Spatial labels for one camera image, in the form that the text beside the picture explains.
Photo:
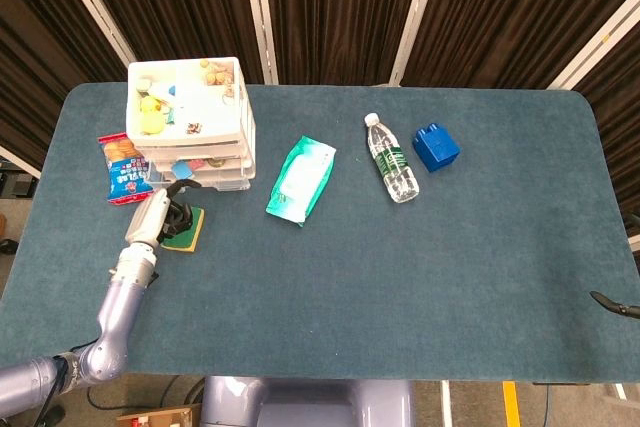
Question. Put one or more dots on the small olive round item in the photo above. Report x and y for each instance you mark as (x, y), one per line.
(216, 162)

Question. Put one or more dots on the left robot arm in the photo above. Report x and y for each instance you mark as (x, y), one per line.
(115, 317)

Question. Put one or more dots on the white plastic drawer organizer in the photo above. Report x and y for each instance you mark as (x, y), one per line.
(210, 107)

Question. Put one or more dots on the white frame post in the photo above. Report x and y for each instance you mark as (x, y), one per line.
(600, 42)
(417, 12)
(95, 2)
(260, 12)

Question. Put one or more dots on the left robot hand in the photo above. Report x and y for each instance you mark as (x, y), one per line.
(147, 219)

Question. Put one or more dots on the blue table cloth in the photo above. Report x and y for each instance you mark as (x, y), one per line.
(350, 287)

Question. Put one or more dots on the empty clear drawer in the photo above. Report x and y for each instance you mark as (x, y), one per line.
(230, 186)

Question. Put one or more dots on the teal wet wipes pack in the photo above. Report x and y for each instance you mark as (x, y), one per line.
(300, 182)

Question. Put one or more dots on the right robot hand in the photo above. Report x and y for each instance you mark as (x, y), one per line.
(615, 306)

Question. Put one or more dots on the small picture card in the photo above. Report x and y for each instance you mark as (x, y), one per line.
(194, 128)

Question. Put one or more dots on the white bottle with blue cap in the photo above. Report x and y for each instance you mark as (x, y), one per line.
(164, 91)

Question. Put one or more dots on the small pink item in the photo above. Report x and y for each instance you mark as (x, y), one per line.
(196, 164)

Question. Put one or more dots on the clear water bottle green label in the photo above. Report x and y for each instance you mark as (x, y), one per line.
(392, 162)

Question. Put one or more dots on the grey robot torso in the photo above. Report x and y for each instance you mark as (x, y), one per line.
(310, 404)

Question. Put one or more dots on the small blue item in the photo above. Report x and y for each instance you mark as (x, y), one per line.
(180, 169)

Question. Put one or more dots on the dark brown curtain panel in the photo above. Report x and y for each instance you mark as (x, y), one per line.
(340, 12)
(515, 17)
(45, 62)
(175, 2)

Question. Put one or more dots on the yellow duck toy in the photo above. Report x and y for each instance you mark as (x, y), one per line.
(150, 116)

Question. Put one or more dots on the green and yellow sponge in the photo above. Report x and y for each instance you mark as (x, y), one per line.
(194, 236)

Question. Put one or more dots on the blue building block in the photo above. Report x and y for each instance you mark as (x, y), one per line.
(436, 147)

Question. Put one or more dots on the clear drawer holding small items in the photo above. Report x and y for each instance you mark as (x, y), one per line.
(230, 169)

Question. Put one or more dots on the blue snack bag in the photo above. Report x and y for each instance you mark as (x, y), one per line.
(122, 172)

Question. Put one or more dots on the cardboard box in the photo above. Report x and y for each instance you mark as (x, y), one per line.
(160, 417)

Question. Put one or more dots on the brown teddy bear toy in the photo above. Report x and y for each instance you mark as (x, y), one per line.
(216, 74)

